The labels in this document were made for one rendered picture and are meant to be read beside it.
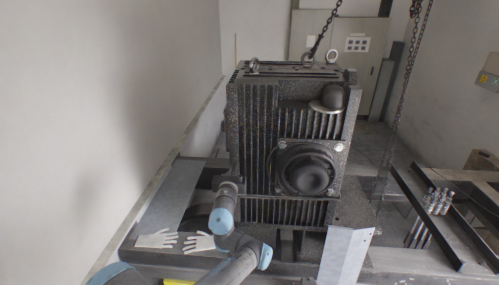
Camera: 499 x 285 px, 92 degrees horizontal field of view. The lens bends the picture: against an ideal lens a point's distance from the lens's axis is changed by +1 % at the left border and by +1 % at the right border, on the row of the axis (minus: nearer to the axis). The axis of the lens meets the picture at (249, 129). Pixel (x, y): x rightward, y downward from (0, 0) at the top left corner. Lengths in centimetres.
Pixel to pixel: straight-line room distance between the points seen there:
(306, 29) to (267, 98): 310
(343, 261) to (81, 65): 147
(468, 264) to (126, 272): 164
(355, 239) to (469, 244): 89
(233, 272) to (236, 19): 383
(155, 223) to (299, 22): 326
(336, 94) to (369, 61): 336
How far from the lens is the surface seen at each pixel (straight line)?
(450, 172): 256
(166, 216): 174
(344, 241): 120
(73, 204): 137
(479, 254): 194
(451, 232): 197
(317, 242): 157
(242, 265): 79
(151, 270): 183
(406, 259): 170
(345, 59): 418
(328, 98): 95
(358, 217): 145
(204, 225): 187
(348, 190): 159
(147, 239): 165
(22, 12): 120
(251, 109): 94
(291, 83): 100
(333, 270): 136
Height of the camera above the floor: 189
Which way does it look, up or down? 28 degrees down
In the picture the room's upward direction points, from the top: straight up
